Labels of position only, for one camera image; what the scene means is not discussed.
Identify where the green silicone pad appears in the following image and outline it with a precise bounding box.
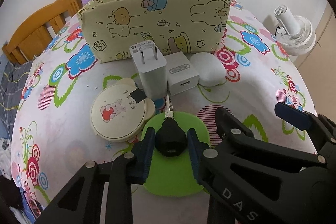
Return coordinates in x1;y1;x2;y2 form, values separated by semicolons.
144;111;210;197

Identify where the white cube charger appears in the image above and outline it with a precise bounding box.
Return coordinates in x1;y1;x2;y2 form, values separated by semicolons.
165;52;199;96

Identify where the white oval earbud case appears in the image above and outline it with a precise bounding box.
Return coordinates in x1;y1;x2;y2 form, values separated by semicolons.
190;52;226;87

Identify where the round cream pocket mirror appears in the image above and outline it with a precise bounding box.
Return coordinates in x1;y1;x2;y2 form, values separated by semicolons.
90;78;155;142

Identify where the white plug charger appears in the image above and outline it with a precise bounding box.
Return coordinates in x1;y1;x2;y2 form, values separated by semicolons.
129;40;167;101

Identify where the white standing fan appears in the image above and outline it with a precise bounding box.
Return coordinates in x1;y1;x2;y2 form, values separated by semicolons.
274;5;316;56

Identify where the grey plaid blanket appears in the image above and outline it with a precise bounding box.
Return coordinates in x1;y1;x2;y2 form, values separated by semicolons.
1;61;32;139

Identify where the cartoon fabric storage box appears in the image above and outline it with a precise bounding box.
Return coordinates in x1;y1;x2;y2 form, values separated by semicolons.
77;0;231;63

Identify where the wooden bed headboard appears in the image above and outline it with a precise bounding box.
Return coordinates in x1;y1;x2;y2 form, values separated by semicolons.
2;0;83;64

